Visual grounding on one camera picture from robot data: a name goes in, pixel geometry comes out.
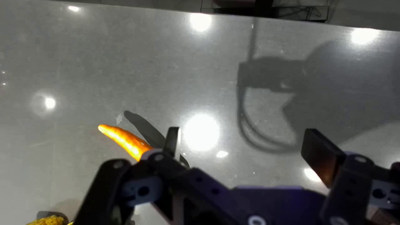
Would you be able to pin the yellow toy food piece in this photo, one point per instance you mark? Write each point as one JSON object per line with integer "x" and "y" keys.
{"x": 50, "y": 221}

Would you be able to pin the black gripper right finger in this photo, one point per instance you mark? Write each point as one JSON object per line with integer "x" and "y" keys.
{"x": 360, "y": 192}

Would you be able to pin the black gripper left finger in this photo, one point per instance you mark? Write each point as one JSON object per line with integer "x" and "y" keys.
{"x": 180, "y": 194}

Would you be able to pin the orange carrot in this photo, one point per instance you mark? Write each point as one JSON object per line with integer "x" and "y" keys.
{"x": 132, "y": 146}

